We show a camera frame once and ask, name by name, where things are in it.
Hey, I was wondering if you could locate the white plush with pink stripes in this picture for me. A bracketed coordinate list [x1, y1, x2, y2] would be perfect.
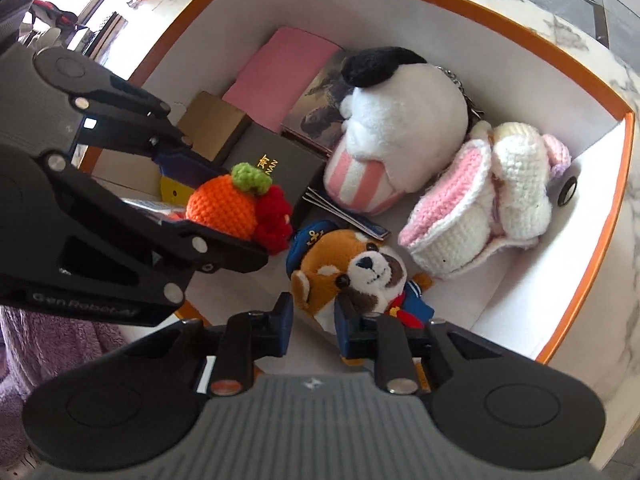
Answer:
[322, 46, 488, 217]

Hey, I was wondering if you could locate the black remote control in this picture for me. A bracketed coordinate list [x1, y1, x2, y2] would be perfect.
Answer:
[82, 10, 130, 58]

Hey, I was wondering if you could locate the dark picture book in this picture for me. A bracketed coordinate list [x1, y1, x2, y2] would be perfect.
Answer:
[280, 50, 361, 156]

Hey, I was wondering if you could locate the brown sailor dog plush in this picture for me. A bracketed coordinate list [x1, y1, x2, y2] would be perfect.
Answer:
[285, 220, 436, 366]

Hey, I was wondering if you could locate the dark booklet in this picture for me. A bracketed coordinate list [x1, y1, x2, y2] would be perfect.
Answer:
[302, 187, 391, 241]

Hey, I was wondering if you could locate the orange cardboard box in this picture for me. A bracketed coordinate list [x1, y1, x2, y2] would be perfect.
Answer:
[75, 0, 636, 366]

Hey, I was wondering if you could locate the orange crochet fruit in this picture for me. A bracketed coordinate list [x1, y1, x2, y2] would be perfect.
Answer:
[185, 161, 295, 253]

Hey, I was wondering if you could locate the black gift box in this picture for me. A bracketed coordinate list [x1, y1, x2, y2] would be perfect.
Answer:
[227, 124, 328, 216]

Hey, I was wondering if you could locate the small brown cardboard box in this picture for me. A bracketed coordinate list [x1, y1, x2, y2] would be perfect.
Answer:
[177, 91, 252, 161]

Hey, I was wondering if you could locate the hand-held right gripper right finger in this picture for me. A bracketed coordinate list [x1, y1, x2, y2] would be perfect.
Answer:
[333, 295, 507, 397]

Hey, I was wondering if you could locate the white hand cream tube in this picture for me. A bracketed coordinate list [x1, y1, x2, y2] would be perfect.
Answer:
[121, 195, 187, 223]

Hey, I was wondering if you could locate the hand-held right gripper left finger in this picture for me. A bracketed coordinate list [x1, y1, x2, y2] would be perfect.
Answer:
[131, 292, 296, 397]

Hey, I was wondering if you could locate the white and pink crochet bag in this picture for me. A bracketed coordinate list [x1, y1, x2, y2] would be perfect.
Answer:
[398, 121, 573, 281]

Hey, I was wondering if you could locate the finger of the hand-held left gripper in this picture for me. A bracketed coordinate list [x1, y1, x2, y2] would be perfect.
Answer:
[34, 44, 227, 182]
[42, 151, 272, 312]

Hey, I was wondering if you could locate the pink box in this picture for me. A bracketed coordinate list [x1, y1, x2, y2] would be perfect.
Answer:
[221, 26, 343, 133]

